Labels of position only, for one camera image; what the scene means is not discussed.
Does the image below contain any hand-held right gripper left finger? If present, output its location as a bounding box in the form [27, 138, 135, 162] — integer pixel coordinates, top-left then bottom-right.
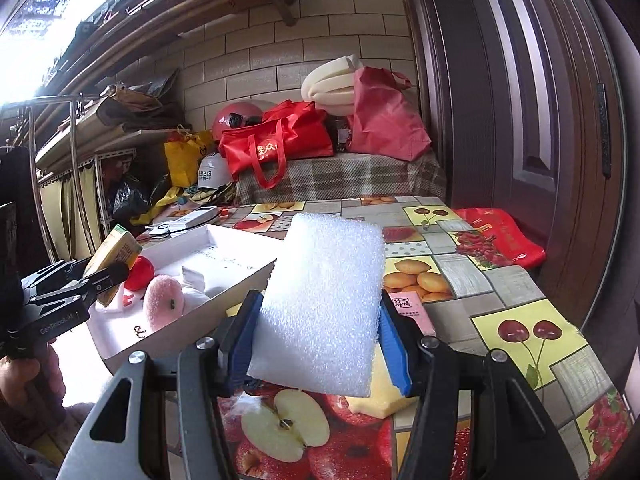
[56, 290, 264, 480]

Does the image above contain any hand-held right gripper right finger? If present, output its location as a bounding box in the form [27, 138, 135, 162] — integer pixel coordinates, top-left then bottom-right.
[376, 289, 582, 480]

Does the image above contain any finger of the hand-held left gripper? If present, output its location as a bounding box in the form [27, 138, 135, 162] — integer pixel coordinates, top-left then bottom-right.
[46, 258, 94, 284]
[74, 262, 132, 307]

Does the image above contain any red plush apple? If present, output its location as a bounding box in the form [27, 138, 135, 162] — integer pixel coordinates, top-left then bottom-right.
[124, 255, 156, 292]

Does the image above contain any yellow green tissue packet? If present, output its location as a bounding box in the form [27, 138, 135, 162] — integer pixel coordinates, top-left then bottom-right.
[82, 225, 143, 307]

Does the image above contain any pale yellow sponge block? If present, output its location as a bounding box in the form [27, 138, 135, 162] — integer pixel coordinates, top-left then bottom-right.
[345, 345, 413, 418]

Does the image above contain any pink tissue packet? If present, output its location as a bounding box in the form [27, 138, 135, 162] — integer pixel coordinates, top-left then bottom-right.
[395, 290, 436, 337]

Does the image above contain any pink plush toy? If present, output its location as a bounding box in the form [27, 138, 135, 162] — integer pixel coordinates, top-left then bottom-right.
[143, 276, 184, 332]

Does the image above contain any white fluffy cloth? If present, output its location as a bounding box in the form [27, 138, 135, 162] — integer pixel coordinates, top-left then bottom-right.
[177, 265, 226, 308]

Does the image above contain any white cardboard tray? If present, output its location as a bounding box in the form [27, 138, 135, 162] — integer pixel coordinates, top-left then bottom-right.
[86, 222, 279, 362]

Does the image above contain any white foam sheet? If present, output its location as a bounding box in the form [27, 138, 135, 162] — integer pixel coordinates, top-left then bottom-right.
[246, 212, 387, 397]

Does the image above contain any person's left hand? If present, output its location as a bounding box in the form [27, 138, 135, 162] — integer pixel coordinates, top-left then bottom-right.
[0, 344, 67, 424]

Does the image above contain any yellow curtain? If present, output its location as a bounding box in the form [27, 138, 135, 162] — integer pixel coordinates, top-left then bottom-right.
[39, 157, 108, 266]

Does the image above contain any black plastic bag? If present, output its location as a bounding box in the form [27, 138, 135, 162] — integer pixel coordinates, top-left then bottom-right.
[111, 174, 153, 223]

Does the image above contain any angle iron storage shelf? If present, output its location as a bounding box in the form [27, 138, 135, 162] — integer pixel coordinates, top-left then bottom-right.
[35, 127, 191, 261]

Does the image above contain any dark cloth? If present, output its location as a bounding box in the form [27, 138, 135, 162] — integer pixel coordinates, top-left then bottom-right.
[0, 146, 32, 206]

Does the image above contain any metal clothes rack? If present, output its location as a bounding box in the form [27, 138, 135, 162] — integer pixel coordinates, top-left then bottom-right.
[0, 92, 108, 266]

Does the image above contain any fruit print tablecloth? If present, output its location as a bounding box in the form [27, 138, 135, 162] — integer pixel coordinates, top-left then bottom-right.
[150, 195, 636, 480]

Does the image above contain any white power bank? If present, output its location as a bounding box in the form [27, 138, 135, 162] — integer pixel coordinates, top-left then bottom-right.
[170, 206, 219, 227]

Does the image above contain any yellow shopping bag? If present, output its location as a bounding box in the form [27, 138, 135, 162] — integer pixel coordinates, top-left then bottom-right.
[164, 129, 217, 188]

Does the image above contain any white helmet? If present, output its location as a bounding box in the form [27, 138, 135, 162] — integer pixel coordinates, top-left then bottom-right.
[196, 152, 237, 192]

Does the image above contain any red plastic bag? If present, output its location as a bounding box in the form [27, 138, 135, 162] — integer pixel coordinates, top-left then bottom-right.
[451, 206, 547, 269]

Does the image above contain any pile of cardboard pieces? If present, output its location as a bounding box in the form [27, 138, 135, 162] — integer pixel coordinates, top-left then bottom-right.
[95, 67, 188, 133]

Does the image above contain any plaid cloth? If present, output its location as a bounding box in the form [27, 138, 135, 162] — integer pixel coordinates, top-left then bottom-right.
[235, 149, 448, 206]

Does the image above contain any red tote bag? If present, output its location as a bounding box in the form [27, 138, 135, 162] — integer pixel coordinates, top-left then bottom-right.
[218, 100, 335, 191]

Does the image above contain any pink helmet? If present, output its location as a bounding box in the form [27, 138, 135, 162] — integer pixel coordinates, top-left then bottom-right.
[212, 100, 278, 142]

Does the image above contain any red cloth bag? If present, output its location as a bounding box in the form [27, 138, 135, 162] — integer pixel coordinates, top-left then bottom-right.
[346, 66, 433, 163]

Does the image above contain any cream foam roll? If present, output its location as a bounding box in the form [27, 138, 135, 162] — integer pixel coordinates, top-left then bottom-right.
[300, 52, 370, 117]

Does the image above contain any brown wooden door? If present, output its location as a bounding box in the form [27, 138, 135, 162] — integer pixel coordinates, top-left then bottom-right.
[395, 0, 640, 411]

